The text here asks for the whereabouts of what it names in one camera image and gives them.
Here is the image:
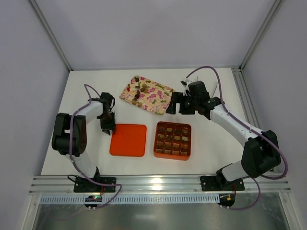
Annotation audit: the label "aluminium rail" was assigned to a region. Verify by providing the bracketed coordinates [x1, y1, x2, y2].
[231, 67, 276, 173]
[29, 174, 291, 195]

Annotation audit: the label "aluminium right side rail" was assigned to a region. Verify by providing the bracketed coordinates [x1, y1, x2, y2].
[231, 67, 276, 173]

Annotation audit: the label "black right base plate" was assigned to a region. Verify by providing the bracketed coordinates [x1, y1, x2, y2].
[200, 175, 245, 192]

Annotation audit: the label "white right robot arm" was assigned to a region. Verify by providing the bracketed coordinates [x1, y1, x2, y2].
[166, 81, 281, 190]

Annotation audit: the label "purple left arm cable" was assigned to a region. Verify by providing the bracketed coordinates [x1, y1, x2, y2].
[69, 83, 123, 208]

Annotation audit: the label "metal tongs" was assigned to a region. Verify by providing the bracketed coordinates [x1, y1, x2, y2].
[195, 76, 218, 97]

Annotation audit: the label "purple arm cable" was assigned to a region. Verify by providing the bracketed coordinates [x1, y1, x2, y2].
[69, 83, 123, 208]
[186, 66, 289, 211]

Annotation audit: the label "slotted cable duct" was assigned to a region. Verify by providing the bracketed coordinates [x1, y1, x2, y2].
[39, 194, 220, 205]

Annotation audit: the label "orange box lid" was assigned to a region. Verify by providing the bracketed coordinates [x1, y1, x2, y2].
[109, 124, 147, 157]

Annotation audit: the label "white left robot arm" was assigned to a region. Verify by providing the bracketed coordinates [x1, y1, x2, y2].
[51, 92, 116, 186]

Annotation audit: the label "orange chocolate box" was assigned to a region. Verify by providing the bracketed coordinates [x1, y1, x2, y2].
[153, 121, 191, 161]

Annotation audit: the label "floral tray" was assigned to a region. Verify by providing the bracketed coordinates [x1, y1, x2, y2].
[119, 75, 175, 116]

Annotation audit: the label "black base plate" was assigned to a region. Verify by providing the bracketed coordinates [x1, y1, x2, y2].
[200, 175, 245, 192]
[73, 177, 117, 193]

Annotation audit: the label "aluminium front rail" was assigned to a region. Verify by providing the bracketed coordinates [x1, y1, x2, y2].
[29, 174, 291, 195]

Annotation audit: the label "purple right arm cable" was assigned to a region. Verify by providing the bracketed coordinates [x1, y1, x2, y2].
[186, 66, 289, 211]

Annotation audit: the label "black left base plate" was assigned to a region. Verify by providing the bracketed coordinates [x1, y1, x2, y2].
[73, 177, 117, 193]

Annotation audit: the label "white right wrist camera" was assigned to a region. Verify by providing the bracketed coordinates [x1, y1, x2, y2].
[181, 78, 191, 96]

